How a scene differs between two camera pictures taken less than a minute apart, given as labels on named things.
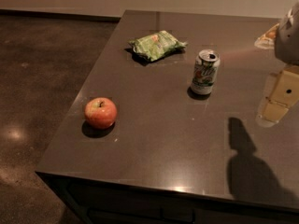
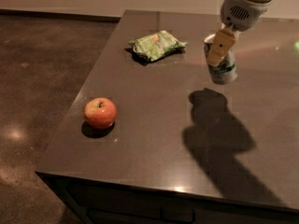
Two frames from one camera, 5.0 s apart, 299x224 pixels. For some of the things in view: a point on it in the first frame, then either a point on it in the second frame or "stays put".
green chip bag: [156, 46] stays put
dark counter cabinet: [106, 201] stays put
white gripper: [288, 42] → [241, 13]
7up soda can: [206, 70] → [226, 71]
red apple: [100, 113] stays put
